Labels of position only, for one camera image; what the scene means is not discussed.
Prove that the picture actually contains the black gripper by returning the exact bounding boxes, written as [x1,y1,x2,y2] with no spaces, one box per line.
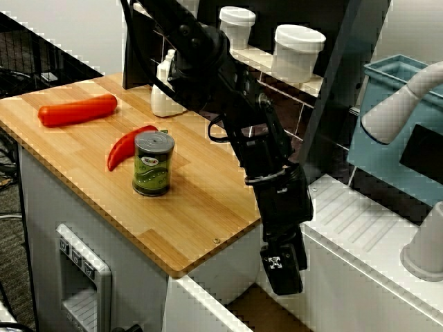
[245,165,314,296]

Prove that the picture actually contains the green toy can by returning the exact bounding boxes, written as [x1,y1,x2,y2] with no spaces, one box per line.
[132,130,175,197]

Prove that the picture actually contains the white toy sink with drainboard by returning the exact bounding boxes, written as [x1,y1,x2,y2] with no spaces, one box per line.
[164,172,443,332]

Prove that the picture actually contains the blue plastic bin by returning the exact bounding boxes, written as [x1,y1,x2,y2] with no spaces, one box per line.
[346,54,443,219]

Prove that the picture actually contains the black rectangular pad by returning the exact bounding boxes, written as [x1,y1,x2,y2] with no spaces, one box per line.
[399,123,443,181]

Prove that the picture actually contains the white toy faucet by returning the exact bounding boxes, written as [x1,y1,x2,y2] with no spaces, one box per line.
[360,61,443,283]

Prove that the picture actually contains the black shelf unit tiled back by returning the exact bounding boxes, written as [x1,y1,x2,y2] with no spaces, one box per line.
[122,0,392,176]

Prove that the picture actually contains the red toy pepper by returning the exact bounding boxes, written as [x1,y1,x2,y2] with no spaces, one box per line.
[106,124,170,172]

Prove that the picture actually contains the white toy detergent bottle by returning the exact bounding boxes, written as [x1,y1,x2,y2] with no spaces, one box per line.
[150,48,188,118]

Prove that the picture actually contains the white toy dishwasher panel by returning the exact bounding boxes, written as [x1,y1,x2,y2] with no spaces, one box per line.
[55,223,114,332]

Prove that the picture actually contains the small translucent jar white lid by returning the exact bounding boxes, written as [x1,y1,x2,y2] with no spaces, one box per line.
[218,6,257,50]

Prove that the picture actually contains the white toy kitchen cabinet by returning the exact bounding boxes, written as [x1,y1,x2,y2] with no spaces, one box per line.
[17,143,263,332]

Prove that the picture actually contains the orange toy sausage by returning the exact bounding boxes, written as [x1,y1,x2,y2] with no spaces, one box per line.
[37,93,118,128]

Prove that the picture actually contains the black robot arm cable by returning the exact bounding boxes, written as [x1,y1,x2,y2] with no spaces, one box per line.
[119,0,239,143]

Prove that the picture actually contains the black wire mesh fence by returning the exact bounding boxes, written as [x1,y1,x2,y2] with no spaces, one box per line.
[0,12,105,91]

